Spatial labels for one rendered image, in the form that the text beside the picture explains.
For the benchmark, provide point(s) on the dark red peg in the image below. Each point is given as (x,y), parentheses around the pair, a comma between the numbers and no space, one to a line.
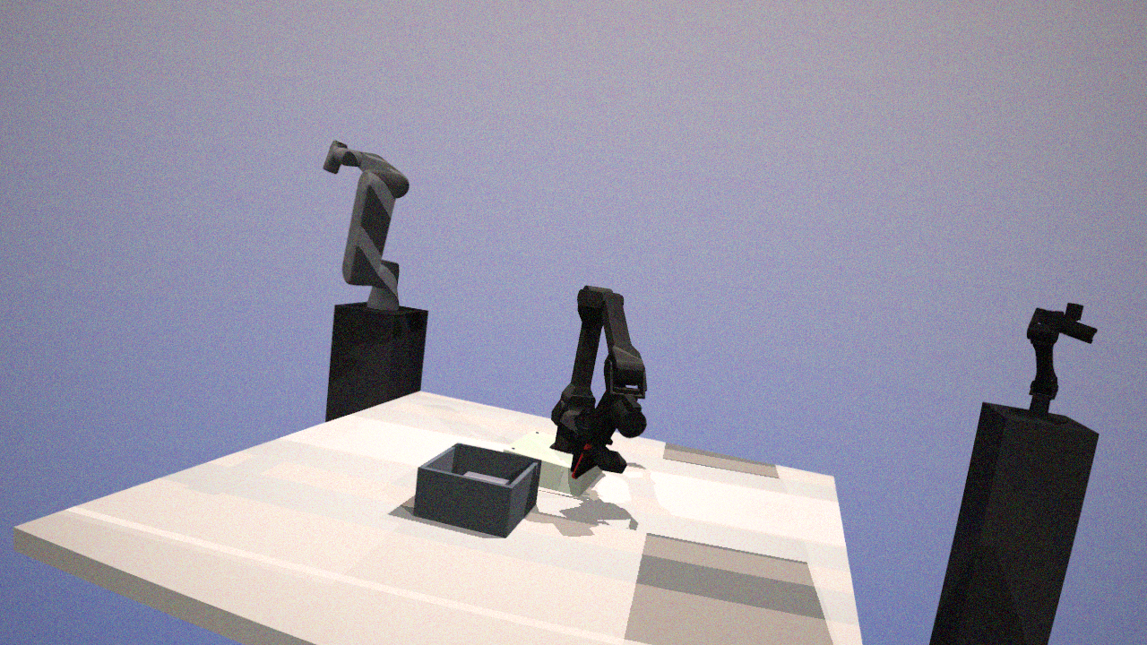
(587,447)

